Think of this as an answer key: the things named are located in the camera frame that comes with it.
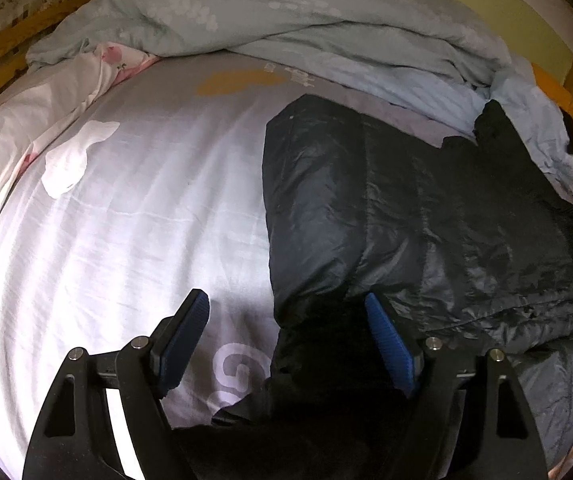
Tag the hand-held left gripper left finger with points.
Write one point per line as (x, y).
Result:
(181, 345)

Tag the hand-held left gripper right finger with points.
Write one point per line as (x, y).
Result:
(391, 345)

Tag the light blue duvet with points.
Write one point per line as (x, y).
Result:
(266, 15)

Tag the black down jacket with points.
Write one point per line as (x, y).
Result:
(416, 210)

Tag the white printed bed sheet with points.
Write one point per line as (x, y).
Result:
(141, 240)

